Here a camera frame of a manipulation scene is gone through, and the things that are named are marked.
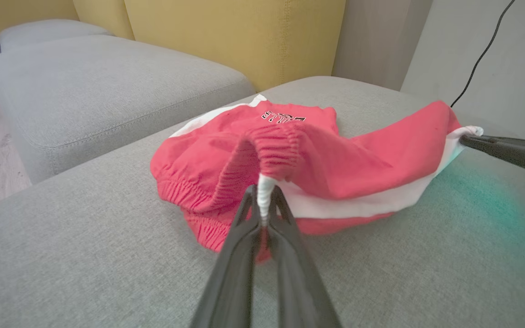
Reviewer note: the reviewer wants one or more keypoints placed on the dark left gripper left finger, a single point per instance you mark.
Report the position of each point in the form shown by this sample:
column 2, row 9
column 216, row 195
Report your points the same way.
column 230, row 282

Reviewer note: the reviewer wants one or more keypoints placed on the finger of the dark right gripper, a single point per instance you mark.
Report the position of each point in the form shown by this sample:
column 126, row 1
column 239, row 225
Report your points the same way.
column 522, row 155

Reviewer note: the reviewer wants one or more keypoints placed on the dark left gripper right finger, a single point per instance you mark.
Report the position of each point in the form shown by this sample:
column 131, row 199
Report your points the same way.
column 299, row 291

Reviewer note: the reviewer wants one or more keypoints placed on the red white basketball shorts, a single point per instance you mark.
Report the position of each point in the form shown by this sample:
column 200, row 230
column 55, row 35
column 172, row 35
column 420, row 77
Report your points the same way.
column 335, row 159

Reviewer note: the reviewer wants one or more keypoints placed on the large grey sofa seat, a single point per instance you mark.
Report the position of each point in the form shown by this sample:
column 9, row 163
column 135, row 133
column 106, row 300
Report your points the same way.
column 84, row 255

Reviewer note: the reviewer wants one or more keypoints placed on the long grey sofa seat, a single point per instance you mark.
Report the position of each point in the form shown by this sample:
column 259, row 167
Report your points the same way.
column 107, row 91

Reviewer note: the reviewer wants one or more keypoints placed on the yellow sofa back cushion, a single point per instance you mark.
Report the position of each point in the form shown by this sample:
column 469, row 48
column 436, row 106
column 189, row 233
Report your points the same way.
column 103, row 16
column 25, row 9
column 244, row 36

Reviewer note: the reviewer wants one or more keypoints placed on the grey sofa pillow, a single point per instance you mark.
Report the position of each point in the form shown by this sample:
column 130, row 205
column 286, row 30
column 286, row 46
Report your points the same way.
column 43, row 31

